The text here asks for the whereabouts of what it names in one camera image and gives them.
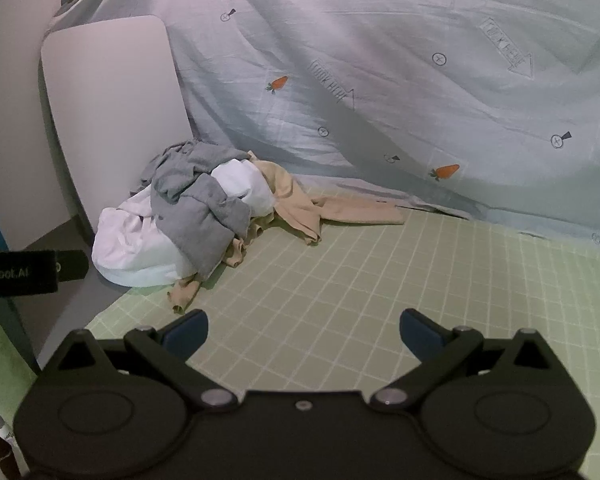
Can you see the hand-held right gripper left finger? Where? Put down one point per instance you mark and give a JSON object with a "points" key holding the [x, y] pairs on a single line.
{"points": [[186, 334]]}

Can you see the grey garment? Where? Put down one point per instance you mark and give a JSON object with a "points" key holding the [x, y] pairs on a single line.
{"points": [[190, 160]]}

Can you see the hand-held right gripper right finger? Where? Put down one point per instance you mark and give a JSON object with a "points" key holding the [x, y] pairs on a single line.
{"points": [[419, 334]]}

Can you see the grey pants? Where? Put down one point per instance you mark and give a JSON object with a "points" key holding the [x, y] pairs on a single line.
{"points": [[200, 222]]}

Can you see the light blue carrot print cloth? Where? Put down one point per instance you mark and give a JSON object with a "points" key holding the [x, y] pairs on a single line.
{"points": [[380, 60]]}

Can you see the beige garment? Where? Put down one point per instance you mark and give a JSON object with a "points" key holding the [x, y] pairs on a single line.
{"points": [[300, 210]]}

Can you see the green checked bed sheet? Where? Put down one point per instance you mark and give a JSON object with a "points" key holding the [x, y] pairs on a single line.
{"points": [[330, 270]]}

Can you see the white garment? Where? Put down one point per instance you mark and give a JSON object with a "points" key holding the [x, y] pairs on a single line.
{"points": [[125, 252]]}

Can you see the green curtain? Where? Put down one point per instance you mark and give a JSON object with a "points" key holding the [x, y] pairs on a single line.
{"points": [[0, 350]]}

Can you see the white rounded board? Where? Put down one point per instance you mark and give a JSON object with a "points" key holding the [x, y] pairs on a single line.
{"points": [[115, 110]]}

